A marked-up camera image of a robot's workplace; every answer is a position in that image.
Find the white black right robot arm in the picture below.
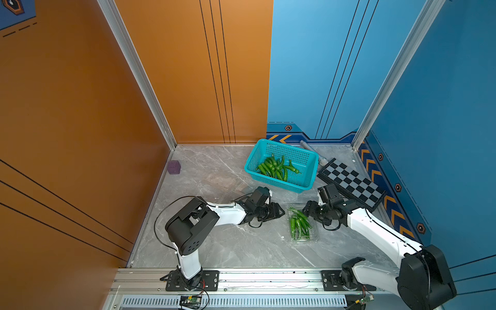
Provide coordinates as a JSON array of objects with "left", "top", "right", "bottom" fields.
[{"left": 302, "top": 200, "right": 457, "bottom": 309}]

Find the black white chessboard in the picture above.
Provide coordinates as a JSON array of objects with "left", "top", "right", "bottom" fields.
[{"left": 317, "top": 158, "right": 386, "bottom": 212}]

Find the small circuit board right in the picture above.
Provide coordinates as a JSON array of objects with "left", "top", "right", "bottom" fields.
[{"left": 356, "top": 294, "right": 375, "bottom": 304}]

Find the small green pepper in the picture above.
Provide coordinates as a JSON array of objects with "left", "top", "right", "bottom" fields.
[{"left": 284, "top": 160, "right": 300, "bottom": 174}]

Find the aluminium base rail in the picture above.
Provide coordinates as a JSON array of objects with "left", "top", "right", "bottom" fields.
[{"left": 103, "top": 268, "right": 407, "bottom": 309}]

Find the purple embossed cube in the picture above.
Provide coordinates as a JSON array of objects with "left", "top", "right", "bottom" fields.
[{"left": 167, "top": 160, "right": 182, "bottom": 175}]

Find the teal plastic mesh basket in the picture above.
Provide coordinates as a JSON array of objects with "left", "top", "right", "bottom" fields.
[{"left": 244, "top": 139, "right": 319, "bottom": 193}]

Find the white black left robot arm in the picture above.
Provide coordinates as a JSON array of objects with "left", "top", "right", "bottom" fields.
[{"left": 165, "top": 193, "right": 285, "bottom": 291}]

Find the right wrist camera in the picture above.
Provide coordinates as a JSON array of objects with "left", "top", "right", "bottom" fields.
[{"left": 318, "top": 184, "right": 344, "bottom": 205}]

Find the aluminium corner post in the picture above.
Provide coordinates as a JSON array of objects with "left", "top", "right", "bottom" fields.
[
  {"left": 351, "top": 0, "right": 446, "bottom": 151},
  {"left": 97, "top": 0, "right": 177, "bottom": 151}
]

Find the clear pepper container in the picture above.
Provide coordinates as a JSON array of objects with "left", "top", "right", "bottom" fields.
[{"left": 286, "top": 206, "right": 319, "bottom": 244}]

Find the aluminium corner post left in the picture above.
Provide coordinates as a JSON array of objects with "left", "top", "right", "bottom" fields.
[{"left": 97, "top": 0, "right": 177, "bottom": 151}]

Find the aluminium corner post right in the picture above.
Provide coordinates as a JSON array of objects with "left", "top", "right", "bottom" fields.
[{"left": 351, "top": 0, "right": 446, "bottom": 151}]

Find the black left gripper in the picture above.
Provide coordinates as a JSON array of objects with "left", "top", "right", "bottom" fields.
[{"left": 254, "top": 201, "right": 287, "bottom": 222}]

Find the green circuit board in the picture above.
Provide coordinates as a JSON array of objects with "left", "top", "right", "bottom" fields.
[{"left": 178, "top": 295, "right": 202, "bottom": 310}]

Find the grey cylinder rod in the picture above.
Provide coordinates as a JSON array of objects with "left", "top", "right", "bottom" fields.
[{"left": 299, "top": 140, "right": 329, "bottom": 167}]

